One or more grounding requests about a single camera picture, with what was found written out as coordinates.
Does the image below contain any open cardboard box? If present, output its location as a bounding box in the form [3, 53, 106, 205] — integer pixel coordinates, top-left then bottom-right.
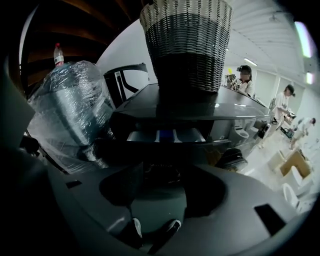
[279, 149, 313, 179]

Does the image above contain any person's right shoe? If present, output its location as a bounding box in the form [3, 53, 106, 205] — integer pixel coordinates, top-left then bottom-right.
[161, 219, 182, 237]

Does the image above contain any dark grey washing machine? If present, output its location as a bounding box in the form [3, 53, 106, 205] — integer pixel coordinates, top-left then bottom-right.
[109, 83, 275, 174]

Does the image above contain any white waste bin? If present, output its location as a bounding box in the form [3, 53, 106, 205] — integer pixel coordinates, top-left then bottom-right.
[267, 149, 286, 174]

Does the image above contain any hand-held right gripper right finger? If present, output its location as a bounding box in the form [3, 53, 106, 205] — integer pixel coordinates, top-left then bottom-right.
[174, 163, 311, 254]

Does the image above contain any woven two-tone laundry basket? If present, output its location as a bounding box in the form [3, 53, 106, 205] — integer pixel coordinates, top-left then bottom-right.
[139, 0, 234, 94]

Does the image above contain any white toilet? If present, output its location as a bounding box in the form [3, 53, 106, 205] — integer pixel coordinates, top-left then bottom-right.
[281, 181, 301, 209]

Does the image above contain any plastic-wrapped appliance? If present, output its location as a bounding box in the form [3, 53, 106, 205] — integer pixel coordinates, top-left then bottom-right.
[26, 60, 116, 175]

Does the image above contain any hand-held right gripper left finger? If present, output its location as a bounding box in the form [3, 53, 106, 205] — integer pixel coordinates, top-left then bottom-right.
[46, 161, 145, 251]

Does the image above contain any person's shoe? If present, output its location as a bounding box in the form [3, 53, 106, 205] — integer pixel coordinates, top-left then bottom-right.
[161, 219, 182, 237]
[131, 216, 144, 240]

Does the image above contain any person's left shoe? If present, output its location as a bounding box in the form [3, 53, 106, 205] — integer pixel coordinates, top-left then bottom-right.
[131, 216, 144, 240]

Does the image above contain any clear water bottle red label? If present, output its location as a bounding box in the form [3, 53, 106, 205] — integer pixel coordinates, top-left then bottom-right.
[53, 42, 66, 68]

